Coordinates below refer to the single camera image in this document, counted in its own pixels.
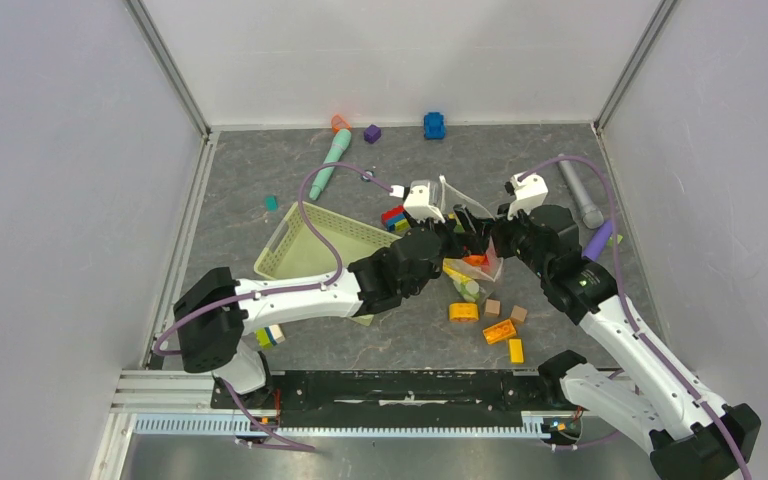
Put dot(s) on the tan cube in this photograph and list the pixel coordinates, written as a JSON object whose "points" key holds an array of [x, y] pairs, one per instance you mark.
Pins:
{"points": [[492, 308], [518, 314]]}

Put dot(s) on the purple building block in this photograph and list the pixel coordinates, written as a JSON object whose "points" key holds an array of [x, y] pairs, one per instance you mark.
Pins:
{"points": [[372, 134]]}

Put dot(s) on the small teal block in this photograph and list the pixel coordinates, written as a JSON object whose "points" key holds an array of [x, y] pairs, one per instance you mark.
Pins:
{"points": [[271, 203]]}

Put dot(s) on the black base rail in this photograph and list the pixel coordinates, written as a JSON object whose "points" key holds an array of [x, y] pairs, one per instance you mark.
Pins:
{"points": [[404, 398]]}

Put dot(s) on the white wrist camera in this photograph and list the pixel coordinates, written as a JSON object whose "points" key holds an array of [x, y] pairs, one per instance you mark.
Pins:
{"points": [[425, 200], [528, 192]]}

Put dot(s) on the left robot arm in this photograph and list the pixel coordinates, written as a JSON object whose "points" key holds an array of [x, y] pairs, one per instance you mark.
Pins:
{"points": [[212, 317]]}

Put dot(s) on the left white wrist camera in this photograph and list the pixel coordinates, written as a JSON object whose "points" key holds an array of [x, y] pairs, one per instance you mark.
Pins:
{"points": [[425, 200]]}

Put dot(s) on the light green plastic basket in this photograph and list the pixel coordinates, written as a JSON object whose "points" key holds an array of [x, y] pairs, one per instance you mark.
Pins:
{"points": [[306, 246]]}

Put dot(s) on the green toy cucumber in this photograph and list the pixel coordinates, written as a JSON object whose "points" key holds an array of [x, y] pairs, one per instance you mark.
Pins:
{"points": [[470, 291]]}

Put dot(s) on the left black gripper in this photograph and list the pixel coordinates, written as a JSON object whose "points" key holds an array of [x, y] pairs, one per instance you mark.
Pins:
{"points": [[447, 230]]}

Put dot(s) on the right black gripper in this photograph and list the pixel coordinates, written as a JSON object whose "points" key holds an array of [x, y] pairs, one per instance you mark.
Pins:
{"points": [[502, 225]]}

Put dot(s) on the green orange toy mango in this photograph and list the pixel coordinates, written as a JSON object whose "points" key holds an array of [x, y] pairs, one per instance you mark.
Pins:
{"points": [[476, 260]]}

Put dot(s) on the red blue green block stack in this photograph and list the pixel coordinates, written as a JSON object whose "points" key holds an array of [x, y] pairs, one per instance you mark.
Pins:
{"points": [[395, 220]]}

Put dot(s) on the orange wire shape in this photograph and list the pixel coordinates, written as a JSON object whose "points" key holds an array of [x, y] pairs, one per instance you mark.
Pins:
{"points": [[338, 123]]}

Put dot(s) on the yellow brick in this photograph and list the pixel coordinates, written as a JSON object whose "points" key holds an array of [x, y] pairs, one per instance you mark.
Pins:
{"points": [[516, 351]]}

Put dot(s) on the translucent orange brick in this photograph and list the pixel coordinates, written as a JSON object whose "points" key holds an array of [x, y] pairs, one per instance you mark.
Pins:
{"points": [[499, 332]]}

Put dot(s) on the orange rounded brick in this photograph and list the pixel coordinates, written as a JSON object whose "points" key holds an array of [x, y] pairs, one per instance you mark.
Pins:
{"points": [[463, 312]]}

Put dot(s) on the tan cube right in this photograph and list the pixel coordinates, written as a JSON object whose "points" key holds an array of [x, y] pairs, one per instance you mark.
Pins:
{"points": [[518, 314]]}

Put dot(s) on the clear polka dot zip bag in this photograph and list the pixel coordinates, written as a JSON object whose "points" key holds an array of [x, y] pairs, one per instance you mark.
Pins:
{"points": [[474, 277]]}

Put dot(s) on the grey toy microphone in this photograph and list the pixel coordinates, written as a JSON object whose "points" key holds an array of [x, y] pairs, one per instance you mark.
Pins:
{"points": [[591, 214]]}

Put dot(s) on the small lime green block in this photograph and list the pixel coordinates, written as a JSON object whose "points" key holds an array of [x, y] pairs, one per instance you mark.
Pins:
{"points": [[615, 240]]}

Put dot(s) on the green blue white block stack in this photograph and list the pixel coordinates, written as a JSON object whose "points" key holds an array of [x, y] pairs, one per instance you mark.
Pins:
{"points": [[269, 337]]}

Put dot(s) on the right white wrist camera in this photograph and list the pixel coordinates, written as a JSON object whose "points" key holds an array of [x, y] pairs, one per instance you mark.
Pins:
{"points": [[528, 192]]}

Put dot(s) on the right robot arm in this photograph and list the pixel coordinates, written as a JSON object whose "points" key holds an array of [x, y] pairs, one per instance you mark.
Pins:
{"points": [[687, 430]]}

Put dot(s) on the tan cube left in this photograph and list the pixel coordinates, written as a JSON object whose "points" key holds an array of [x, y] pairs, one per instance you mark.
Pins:
{"points": [[492, 308]]}

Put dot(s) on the yellow toy banana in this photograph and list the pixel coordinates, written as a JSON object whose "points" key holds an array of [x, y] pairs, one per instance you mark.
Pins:
{"points": [[456, 275]]}

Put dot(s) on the purple toy cylinder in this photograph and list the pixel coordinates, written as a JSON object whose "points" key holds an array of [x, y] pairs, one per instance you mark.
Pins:
{"points": [[600, 240]]}

